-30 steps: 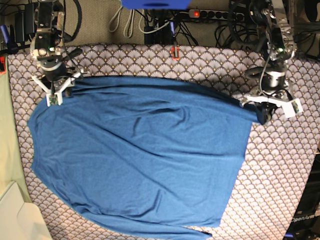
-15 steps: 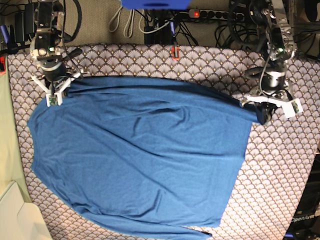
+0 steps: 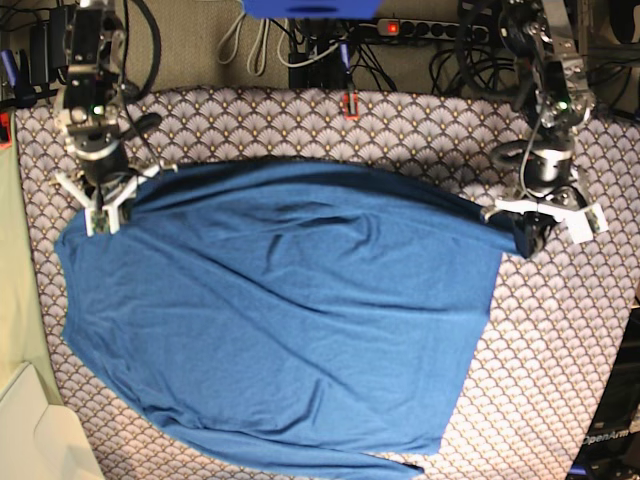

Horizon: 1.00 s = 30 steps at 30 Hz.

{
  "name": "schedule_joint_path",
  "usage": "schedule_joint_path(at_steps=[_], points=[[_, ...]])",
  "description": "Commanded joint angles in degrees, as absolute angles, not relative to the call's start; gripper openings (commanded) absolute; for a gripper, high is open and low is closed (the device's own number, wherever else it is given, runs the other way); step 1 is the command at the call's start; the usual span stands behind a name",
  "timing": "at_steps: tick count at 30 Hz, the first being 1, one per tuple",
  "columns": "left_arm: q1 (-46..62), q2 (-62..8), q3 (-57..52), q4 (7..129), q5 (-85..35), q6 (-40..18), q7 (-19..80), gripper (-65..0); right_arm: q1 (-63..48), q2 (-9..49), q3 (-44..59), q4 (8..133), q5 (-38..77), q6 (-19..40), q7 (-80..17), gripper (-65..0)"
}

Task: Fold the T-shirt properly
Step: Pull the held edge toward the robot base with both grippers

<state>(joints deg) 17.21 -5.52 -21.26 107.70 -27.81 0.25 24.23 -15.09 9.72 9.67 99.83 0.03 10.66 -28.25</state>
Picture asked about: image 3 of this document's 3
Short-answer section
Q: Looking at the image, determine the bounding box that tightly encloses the patterned fan-print tablecloth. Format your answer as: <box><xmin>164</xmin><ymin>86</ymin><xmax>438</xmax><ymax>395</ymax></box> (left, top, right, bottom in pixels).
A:
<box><xmin>15</xmin><ymin>88</ymin><xmax>639</xmax><ymax>479</ymax></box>

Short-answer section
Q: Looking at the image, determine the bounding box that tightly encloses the black power strip red switch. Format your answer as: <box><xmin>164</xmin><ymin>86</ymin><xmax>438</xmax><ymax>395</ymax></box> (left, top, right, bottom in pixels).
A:
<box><xmin>374</xmin><ymin>18</ymin><xmax>459</xmax><ymax>41</ymax></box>

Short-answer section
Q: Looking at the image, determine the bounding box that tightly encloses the blue box overhead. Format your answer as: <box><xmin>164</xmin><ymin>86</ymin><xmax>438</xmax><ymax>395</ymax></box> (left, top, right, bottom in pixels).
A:
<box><xmin>243</xmin><ymin>0</ymin><xmax>381</xmax><ymax>19</ymax></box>

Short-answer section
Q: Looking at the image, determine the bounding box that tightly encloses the white plastic bin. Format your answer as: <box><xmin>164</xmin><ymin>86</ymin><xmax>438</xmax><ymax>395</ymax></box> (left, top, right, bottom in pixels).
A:
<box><xmin>0</xmin><ymin>361</ymin><xmax>105</xmax><ymax>480</ymax></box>

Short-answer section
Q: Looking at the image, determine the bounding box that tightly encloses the blue-handled clamp left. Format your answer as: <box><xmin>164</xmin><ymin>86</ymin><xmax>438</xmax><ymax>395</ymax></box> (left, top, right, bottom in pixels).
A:
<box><xmin>1</xmin><ymin>49</ymin><xmax>37</xmax><ymax>109</ymax></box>

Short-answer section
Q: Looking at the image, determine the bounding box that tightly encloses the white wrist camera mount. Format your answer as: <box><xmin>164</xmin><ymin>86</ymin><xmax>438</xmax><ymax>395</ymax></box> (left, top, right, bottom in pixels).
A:
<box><xmin>481</xmin><ymin>198</ymin><xmax>609</xmax><ymax>244</ymax></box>
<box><xmin>54</xmin><ymin>161</ymin><xmax>179</xmax><ymax>237</ymax></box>

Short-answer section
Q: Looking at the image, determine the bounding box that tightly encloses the grey looped cable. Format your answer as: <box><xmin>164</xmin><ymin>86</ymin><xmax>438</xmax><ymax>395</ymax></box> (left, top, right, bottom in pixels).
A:
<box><xmin>216</xmin><ymin>14</ymin><xmax>271</xmax><ymax>77</ymax></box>

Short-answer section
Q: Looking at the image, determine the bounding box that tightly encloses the red and grey clamp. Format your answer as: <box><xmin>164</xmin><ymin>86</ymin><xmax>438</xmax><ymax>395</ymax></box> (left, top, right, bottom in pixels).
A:
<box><xmin>342</xmin><ymin>91</ymin><xmax>359</xmax><ymax>120</ymax></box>

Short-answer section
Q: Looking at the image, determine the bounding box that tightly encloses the black OpenArm base box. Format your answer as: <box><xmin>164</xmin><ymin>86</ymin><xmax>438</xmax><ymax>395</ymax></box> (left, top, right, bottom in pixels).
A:
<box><xmin>567</xmin><ymin>307</ymin><xmax>639</xmax><ymax>479</ymax></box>

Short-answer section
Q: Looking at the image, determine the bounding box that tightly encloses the blue T-shirt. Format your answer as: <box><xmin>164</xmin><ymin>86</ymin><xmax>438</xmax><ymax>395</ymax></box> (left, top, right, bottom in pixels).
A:
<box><xmin>55</xmin><ymin>161</ymin><xmax>516</xmax><ymax>479</ymax></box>

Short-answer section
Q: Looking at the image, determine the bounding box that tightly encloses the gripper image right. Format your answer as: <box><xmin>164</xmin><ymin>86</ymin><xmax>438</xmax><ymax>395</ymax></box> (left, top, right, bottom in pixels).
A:
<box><xmin>514</xmin><ymin>147</ymin><xmax>587</xmax><ymax>259</ymax></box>

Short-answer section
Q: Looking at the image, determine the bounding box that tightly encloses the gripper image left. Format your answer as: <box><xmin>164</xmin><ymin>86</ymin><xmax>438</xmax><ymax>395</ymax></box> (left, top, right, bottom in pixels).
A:
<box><xmin>74</xmin><ymin>142</ymin><xmax>138</xmax><ymax>203</ymax></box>

